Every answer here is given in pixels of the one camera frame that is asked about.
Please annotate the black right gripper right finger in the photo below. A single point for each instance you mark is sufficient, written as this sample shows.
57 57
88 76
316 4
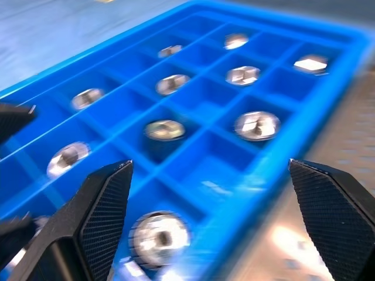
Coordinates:
337 219

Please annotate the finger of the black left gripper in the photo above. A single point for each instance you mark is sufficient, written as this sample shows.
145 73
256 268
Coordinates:
13 237
13 118

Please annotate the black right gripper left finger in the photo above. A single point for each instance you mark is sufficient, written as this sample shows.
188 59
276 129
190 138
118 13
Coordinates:
73 234

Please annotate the blue compartment tray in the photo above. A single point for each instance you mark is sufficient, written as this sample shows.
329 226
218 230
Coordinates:
216 155

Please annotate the perforated metal tray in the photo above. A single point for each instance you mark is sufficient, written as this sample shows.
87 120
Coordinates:
337 131

